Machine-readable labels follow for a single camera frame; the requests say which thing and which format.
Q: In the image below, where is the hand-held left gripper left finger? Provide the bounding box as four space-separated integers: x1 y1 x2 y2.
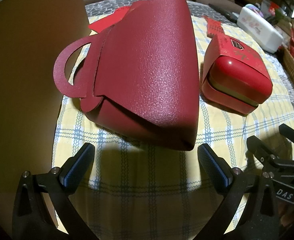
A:
12 142 97 240

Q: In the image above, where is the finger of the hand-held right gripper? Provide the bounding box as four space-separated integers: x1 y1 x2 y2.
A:
246 135 277 166
279 124 294 155

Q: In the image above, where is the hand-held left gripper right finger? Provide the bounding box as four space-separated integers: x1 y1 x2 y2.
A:
197 144 280 240

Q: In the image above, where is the red tin box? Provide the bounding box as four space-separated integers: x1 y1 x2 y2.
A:
201 34 273 115

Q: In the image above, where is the brown cardboard box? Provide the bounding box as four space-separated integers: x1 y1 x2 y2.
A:
0 0 91 233

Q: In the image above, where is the dark red handbag gift box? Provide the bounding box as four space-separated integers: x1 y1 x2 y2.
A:
55 0 200 152

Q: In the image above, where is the yellow checked tablecloth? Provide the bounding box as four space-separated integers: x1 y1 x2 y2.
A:
51 14 294 240

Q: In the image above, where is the white tissue box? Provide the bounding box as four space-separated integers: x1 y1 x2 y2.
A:
238 6 284 53

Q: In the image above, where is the red patterned packet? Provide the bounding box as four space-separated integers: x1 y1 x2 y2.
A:
202 15 227 38

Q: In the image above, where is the red envelope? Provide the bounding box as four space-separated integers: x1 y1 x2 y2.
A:
110 7 133 27
88 20 115 34

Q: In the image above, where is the black remote control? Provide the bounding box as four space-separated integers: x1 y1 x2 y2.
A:
208 4 239 23

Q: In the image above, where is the grey pebble-print cloth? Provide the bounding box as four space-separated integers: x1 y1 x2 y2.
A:
84 0 240 30

